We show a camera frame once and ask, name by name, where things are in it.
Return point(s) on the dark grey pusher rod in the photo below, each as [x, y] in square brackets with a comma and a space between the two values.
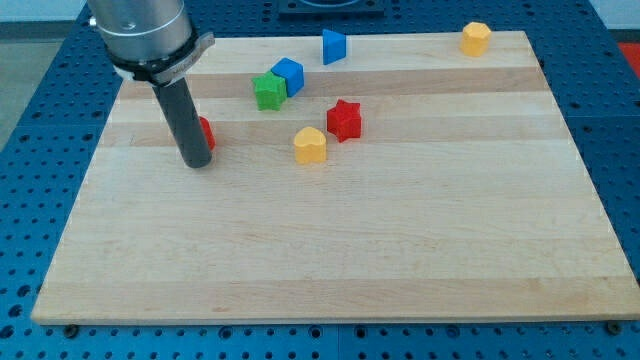
[180, 113]

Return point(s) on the red circle block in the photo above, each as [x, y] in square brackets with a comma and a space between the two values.
[208, 132]

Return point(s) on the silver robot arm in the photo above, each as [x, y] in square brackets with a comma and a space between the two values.
[156, 42]

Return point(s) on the wooden board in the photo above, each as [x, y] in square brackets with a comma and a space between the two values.
[464, 200]

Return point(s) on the green star block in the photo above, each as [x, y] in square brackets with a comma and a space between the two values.
[270, 91]

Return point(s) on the yellow heart block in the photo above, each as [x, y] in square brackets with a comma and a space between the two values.
[310, 146]

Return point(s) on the blue cube block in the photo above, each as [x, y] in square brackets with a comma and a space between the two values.
[293, 74]

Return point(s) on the red star block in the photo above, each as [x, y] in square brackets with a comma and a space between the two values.
[344, 120]

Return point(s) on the blue triangle block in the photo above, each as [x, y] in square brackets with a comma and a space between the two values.
[334, 46]

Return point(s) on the yellow hexagon block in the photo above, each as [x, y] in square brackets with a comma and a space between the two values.
[475, 39]

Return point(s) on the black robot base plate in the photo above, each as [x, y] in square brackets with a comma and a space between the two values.
[300, 8]

